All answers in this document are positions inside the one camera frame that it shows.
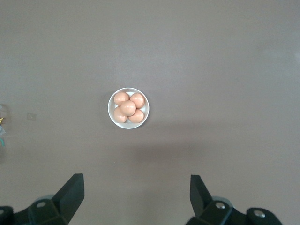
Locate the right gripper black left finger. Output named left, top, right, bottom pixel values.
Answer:
left=0, top=173, right=85, bottom=225

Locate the brown egg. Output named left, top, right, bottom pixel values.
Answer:
left=113, top=91, right=130, bottom=106
left=113, top=106, right=128, bottom=123
left=129, top=93, right=145, bottom=109
left=120, top=100, right=137, bottom=117
left=128, top=109, right=144, bottom=123

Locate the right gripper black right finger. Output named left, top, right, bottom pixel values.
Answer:
left=186, top=174, right=283, bottom=225

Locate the white round bowl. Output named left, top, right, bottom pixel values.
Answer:
left=107, top=87, right=150, bottom=129

